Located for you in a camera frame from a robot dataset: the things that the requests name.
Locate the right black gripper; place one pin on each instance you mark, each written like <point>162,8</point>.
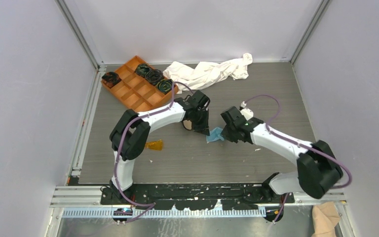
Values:
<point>225,134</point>

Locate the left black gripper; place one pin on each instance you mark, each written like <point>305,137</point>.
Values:
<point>204,127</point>

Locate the blue cleaning cloth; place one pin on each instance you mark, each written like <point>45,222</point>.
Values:
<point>215,135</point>

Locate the black glasses case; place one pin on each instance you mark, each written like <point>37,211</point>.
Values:
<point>187,124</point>

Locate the orange sunglasses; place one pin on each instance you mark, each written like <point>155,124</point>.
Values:
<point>155,145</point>

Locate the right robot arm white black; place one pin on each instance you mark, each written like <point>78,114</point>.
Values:
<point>316,173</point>

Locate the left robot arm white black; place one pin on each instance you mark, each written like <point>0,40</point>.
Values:
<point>130,134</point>

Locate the white crumpled cloth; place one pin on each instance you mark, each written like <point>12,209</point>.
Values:
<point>206,74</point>

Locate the black coiled item right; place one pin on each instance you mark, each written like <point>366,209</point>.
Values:
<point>165,86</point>

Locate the black coiled item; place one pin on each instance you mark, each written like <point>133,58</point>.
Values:
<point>154,76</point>
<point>143,69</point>
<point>110,79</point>
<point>165,86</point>

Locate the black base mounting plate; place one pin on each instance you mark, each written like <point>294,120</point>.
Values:
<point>231,196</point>

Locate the black coiled item middle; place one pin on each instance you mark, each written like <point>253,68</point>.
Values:
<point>154,76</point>

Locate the orange compartment tray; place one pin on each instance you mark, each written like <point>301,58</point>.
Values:
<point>134,92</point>

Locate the black coiled item top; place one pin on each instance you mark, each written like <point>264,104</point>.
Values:
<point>143,69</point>

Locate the black coiled item far left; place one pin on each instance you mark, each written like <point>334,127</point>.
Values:
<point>110,79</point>

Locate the beige cloth bottom right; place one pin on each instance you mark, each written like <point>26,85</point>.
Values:
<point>325,218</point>

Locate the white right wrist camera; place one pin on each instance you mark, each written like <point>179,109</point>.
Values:
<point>245,111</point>

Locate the white slotted cable duct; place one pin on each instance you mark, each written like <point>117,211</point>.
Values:
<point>127,212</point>

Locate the aluminium frame rail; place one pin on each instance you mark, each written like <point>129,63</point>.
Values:
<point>71,194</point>

